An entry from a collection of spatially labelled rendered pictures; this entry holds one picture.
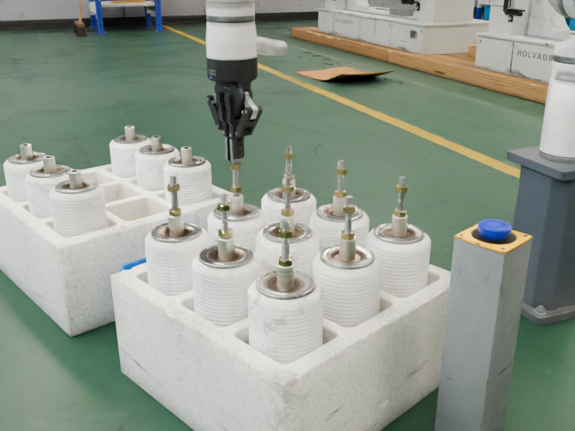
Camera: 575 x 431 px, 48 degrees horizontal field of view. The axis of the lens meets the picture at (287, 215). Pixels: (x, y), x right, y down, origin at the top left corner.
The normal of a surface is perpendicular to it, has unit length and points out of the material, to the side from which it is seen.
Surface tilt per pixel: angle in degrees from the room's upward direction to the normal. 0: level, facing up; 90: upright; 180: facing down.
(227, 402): 90
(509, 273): 90
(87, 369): 0
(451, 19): 90
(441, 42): 90
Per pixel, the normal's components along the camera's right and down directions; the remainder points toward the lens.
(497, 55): -0.93, 0.14
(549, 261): -0.39, 0.34
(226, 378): -0.72, 0.26
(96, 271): 0.66, 0.28
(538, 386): 0.00, -0.93
